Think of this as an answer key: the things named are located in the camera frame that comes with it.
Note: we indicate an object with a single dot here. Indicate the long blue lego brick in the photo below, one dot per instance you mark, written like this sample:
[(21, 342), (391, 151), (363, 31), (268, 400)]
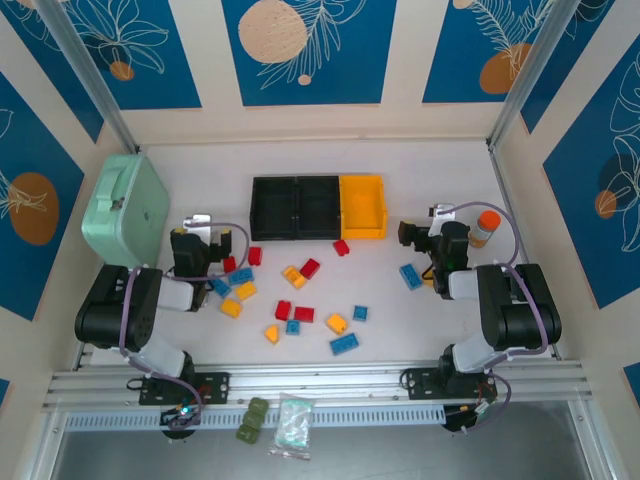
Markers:
[(411, 276), (345, 343), (240, 276)]

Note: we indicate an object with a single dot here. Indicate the small blue lego brick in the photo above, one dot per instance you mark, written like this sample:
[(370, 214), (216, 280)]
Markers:
[(293, 327), (220, 287), (360, 313)]

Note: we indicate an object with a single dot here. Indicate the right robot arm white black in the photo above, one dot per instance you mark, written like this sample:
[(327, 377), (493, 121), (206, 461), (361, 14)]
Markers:
[(500, 300)]

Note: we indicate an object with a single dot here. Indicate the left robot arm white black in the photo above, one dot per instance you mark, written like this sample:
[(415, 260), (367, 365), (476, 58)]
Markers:
[(175, 295)]

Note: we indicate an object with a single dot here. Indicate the orange capped bottle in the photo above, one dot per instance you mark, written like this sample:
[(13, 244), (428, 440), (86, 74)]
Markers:
[(487, 225)]

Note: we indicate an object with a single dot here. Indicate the yellow plastic bin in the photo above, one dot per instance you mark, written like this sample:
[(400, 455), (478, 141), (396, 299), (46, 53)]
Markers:
[(362, 207)]

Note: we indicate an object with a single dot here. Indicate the mint green carry case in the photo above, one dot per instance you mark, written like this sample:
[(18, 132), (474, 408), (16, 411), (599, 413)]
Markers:
[(125, 210)]

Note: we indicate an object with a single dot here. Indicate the black plastic bin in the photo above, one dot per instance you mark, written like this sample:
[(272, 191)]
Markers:
[(274, 207), (320, 207)]

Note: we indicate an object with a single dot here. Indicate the yellow wedge lego brick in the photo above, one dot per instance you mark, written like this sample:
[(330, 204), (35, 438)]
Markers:
[(272, 334)]

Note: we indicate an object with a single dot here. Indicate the base wiring bundle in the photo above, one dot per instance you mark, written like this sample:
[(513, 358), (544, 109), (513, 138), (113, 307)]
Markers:
[(480, 409), (182, 412)]

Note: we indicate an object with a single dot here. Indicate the olive green pad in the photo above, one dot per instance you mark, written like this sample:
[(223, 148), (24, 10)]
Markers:
[(258, 404), (247, 435), (252, 418)]

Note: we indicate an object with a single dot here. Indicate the clear plastic zip bag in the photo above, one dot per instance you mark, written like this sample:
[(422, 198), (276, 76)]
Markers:
[(292, 425)]

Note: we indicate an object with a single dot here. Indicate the aluminium table side rail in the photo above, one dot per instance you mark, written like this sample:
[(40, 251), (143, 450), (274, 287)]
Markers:
[(500, 172), (82, 360)]

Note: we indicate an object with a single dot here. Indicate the blue floral wall panel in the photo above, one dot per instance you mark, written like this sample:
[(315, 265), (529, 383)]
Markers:
[(565, 65), (50, 75), (450, 60), (150, 75), (575, 200), (30, 150), (350, 75)]

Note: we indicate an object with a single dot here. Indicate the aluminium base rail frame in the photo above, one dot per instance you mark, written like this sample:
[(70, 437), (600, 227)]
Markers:
[(320, 380)]

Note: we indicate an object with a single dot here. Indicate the aluminium corner post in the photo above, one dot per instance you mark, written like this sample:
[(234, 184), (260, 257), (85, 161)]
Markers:
[(530, 70), (90, 65)]

